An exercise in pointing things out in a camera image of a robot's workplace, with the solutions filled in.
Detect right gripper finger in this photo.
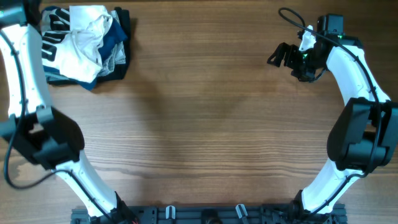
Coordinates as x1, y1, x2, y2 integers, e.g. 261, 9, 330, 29
267, 42, 291, 64
270, 54, 292, 67

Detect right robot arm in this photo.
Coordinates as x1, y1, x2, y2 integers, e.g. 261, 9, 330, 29
267, 7, 397, 220

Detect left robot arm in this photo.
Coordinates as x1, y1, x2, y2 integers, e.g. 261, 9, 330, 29
1, 1, 139, 223

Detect white black printed shirt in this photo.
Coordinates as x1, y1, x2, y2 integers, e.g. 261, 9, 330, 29
41, 5, 113, 83

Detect blue folded garment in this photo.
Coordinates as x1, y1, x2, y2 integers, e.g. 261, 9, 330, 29
42, 6, 129, 91

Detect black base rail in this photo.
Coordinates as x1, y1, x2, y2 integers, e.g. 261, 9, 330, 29
70, 204, 348, 224

